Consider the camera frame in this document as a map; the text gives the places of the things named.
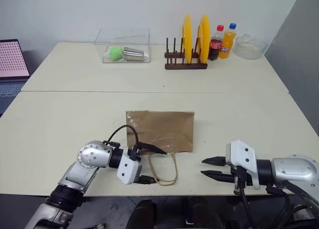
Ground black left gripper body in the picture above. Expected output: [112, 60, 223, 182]
[127, 144, 144, 163]

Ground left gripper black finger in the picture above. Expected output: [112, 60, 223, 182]
[138, 142, 167, 155]
[138, 175, 158, 186]

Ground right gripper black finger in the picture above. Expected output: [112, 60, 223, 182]
[200, 170, 236, 184]
[201, 156, 226, 166]

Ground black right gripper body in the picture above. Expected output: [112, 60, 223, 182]
[223, 157, 253, 188]

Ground brown paper bag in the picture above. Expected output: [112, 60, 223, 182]
[125, 110, 195, 188]

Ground dark rounded shape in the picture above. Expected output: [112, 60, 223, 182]
[126, 198, 160, 229]

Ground dark wooden dish rack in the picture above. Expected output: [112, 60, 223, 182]
[164, 37, 208, 71]

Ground stacked steel cups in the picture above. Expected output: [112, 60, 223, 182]
[123, 46, 146, 62]

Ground green fuzzy ball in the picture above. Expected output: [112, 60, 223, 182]
[108, 46, 125, 62]

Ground clear plastic box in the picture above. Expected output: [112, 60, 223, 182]
[94, 27, 153, 64]

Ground yellow plate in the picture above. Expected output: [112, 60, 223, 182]
[182, 13, 193, 65]
[196, 14, 211, 64]

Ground cola bottle red cap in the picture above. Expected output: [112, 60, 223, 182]
[207, 24, 225, 61]

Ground orange soda bottle blue cap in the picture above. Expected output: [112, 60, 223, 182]
[218, 22, 237, 60]

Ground clear glass bowl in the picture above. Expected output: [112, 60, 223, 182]
[235, 33, 270, 60]

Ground laptop with pink screen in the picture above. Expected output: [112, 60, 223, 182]
[0, 38, 31, 118]

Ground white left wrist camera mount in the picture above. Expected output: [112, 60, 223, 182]
[116, 153, 144, 185]

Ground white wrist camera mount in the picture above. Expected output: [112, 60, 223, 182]
[225, 139, 261, 190]
[116, 153, 144, 185]

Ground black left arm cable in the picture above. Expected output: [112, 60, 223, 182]
[104, 124, 140, 153]

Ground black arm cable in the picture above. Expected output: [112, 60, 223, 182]
[104, 124, 140, 153]
[232, 166, 258, 229]

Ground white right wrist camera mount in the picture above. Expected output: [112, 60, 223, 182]
[225, 139, 261, 190]

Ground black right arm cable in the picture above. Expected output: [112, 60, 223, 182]
[232, 166, 258, 229]

